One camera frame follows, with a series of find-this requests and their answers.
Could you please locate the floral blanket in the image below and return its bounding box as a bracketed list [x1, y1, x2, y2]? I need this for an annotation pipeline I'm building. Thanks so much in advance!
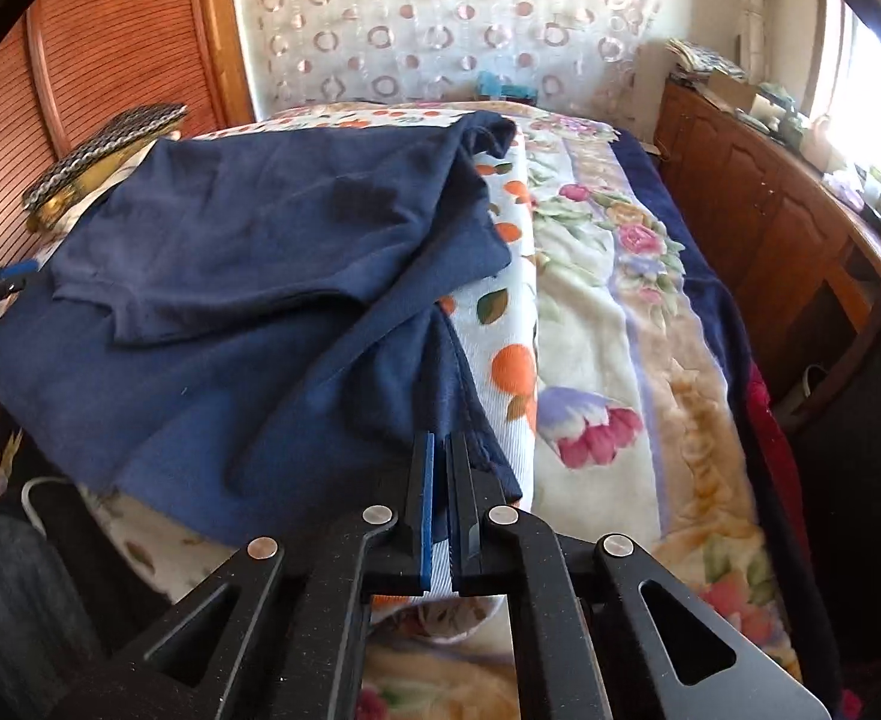
[260, 99, 850, 720]

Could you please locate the wooden cabinet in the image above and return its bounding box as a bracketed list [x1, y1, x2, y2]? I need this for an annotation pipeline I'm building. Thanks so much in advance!
[654, 79, 881, 425]

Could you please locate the stack of folded cloths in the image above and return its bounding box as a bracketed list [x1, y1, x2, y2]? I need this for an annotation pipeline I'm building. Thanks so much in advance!
[666, 39, 745, 85]

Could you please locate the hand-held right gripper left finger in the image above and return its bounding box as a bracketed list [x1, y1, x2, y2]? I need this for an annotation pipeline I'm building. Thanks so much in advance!
[58, 431, 437, 720]

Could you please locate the window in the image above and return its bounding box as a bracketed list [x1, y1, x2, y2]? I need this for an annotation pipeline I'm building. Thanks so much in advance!
[815, 0, 881, 162]

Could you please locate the sheer circle-patterned curtain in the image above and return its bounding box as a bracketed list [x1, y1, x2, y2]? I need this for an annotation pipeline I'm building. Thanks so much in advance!
[226, 0, 667, 125]

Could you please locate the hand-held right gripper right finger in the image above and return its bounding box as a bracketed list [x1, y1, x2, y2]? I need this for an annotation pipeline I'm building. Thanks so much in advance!
[444, 431, 832, 720]

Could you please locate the orange fruit print sheet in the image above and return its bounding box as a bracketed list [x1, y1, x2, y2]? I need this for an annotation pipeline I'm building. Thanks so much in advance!
[271, 106, 540, 620]

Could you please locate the red cloth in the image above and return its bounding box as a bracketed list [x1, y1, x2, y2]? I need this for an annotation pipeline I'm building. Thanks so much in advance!
[744, 364, 812, 548]

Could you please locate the blue box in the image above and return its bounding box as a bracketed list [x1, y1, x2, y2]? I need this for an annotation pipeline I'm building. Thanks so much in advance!
[476, 73, 540, 104]

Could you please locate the white tied window curtain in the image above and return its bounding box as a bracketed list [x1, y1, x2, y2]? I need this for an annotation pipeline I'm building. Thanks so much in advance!
[736, 0, 782, 80]

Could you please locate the cardboard box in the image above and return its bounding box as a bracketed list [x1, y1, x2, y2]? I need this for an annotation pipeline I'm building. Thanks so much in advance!
[708, 73, 760, 115]

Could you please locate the black patterned pillow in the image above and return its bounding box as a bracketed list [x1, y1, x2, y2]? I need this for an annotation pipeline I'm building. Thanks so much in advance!
[22, 103, 188, 235]

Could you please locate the white cable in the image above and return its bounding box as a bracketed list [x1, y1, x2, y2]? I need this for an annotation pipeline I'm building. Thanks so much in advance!
[22, 475, 77, 535]

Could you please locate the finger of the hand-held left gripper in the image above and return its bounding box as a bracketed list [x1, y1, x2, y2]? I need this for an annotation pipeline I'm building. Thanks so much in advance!
[0, 260, 43, 298]

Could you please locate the navy printed t-shirt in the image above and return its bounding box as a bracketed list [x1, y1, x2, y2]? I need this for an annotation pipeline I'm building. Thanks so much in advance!
[0, 110, 525, 550]

